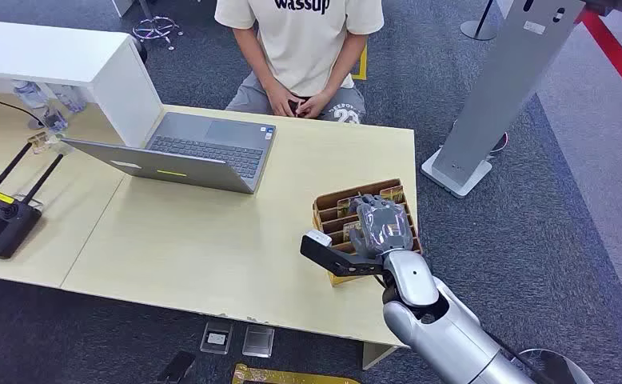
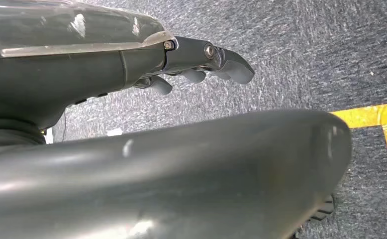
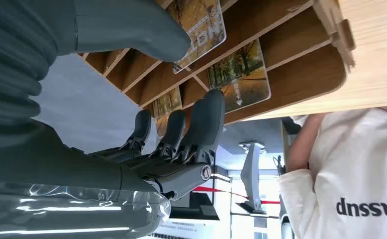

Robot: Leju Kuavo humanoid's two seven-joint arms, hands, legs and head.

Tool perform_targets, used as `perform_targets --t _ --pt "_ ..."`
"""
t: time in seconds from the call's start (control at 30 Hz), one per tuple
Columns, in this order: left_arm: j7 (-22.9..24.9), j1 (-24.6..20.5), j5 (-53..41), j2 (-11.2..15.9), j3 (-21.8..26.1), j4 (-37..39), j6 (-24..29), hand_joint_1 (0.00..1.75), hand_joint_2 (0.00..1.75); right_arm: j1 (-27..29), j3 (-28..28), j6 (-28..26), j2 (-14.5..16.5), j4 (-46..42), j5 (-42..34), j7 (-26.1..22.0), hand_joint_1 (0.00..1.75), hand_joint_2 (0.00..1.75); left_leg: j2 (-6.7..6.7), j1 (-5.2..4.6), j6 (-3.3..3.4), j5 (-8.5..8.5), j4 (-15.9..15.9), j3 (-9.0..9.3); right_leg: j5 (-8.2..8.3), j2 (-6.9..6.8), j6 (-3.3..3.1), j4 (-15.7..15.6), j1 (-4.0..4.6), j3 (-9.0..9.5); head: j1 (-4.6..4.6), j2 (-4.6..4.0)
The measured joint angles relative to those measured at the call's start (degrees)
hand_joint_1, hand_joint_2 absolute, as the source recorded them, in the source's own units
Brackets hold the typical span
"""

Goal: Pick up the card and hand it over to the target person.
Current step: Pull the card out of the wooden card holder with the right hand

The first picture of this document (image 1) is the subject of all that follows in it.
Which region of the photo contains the person's right hand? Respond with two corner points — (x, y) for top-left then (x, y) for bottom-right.
(265, 86), (299, 118)

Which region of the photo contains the person's left hand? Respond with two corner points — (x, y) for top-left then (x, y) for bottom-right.
(295, 90), (334, 120)

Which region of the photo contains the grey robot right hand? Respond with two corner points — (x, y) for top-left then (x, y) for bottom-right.
(348, 194), (415, 260)

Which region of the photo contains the brown cardboard card holder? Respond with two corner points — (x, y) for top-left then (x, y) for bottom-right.
(312, 178), (424, 288)

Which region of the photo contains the person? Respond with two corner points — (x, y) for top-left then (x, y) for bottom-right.
(213, 0), (385, 126)

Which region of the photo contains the grey open laptop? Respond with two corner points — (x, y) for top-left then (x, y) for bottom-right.
(61, 111), (277, 195)

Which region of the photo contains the chrome chair base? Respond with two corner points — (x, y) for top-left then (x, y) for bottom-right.
(131, 0), (185, 52)

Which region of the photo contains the round stanchion base with pole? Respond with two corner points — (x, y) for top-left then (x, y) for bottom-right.
(460, 0), (498, 42)

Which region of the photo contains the grey kiosk stand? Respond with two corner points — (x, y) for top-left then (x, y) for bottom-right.
(421, 0), (588, 200)

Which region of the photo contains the white desk shelf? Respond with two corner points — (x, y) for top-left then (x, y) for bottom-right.
(0, 19), (165, 149)

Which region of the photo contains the clear plastic water bottle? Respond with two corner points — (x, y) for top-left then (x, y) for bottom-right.
(12, 79), (50, 110)
(51, 84), (87, 115)

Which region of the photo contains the small clear glass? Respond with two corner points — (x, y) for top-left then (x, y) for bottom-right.
(42, 108), (70, 134)

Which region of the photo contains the black floor flap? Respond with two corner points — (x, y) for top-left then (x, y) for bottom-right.
(157, 350), (197, 384)

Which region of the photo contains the black remote controller with antennas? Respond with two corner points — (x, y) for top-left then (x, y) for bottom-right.
(0, 141), (65, 260)

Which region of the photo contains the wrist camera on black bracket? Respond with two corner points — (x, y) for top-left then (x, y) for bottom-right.
(299, 229), (392, 278)

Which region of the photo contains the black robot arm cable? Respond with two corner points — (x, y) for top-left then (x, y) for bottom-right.
(484, 330), (556, 384)

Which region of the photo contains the thin black cable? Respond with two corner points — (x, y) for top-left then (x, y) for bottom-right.
(0, 88), (45, 126)

